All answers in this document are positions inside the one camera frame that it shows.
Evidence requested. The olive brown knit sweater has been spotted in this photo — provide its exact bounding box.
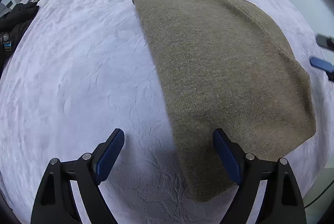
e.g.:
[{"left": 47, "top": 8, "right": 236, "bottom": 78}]
[{"left": 133, "top": 0, "right": 316, "bottom": 202}]

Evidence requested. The lavender plush bed blanket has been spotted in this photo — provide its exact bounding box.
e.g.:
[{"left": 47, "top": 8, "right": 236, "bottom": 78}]
[{"left": 1, "top": 0, "right": 333, "bottom": 223}]

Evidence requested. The black jacket pile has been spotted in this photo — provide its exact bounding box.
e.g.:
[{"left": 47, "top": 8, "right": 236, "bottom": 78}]
[{"left": 1, "top": 2, "right": 39, "bottom": 72}]

